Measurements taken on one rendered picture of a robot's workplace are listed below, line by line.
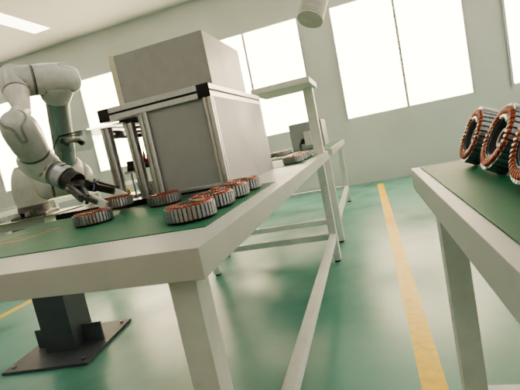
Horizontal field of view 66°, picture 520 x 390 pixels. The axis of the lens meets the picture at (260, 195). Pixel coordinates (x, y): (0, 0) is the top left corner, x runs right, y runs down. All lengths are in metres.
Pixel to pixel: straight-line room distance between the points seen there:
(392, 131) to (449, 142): 0.79
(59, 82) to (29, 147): 0.60
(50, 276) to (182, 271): 0.24
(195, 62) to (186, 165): 0.38
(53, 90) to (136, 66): 0.52
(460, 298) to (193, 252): 0.66
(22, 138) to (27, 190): 0.91
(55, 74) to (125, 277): 1.46
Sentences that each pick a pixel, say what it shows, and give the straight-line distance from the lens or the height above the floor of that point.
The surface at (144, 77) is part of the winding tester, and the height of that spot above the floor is 1.21.
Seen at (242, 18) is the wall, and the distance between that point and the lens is 6.69.
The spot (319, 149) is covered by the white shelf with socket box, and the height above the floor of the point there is 0.77.
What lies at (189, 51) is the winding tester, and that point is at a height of 1.26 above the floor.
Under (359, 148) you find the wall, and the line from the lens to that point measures 6.24.
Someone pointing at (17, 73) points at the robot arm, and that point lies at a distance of 2.03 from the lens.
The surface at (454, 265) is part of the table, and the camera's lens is 1.01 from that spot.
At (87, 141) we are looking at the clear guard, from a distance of 1.87.
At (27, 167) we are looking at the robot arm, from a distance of 1.58.
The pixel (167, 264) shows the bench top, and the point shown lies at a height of 0.73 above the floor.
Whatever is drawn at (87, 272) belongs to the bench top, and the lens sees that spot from 0.71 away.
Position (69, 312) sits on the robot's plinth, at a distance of 2.42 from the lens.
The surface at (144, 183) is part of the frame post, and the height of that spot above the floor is 0.82.
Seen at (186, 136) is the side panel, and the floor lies 0.96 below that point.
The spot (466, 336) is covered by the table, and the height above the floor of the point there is 0.35.
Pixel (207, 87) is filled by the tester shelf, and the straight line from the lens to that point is 1.39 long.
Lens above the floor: 0.88
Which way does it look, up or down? 7 degrees down
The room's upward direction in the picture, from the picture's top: 12 degrees counter-clockwise
